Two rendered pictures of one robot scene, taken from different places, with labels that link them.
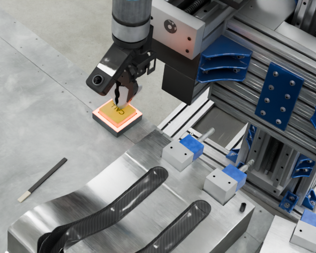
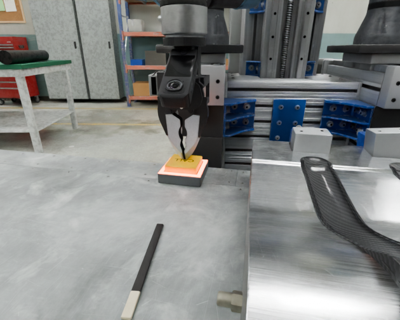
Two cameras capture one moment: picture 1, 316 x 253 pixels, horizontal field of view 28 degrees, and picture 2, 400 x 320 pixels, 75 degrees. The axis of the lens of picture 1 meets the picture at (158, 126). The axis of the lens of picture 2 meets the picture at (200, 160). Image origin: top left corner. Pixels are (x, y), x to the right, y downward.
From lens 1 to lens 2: 101 cm
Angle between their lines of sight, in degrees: 33
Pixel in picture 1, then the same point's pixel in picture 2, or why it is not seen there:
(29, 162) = (108, 251)
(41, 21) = not seen: hidden behind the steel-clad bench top
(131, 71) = (200, 82)
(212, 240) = not seen: outside the picture
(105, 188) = (280, 198)
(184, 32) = (211, 76)
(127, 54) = (194, 55)
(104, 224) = (362, 237)
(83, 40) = not seen: hidden behind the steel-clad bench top
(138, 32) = (203, 16)
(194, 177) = (349, 152)
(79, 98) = (130, 175)
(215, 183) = (394, 132)
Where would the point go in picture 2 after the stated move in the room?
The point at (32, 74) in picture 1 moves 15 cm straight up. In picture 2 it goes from (61, 175) to (44, 98)
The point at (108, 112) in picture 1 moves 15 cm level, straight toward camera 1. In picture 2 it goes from (176, 164) to (226, 201)
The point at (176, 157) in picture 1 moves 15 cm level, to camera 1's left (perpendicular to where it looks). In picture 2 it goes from (319, 134) to (228, 150)
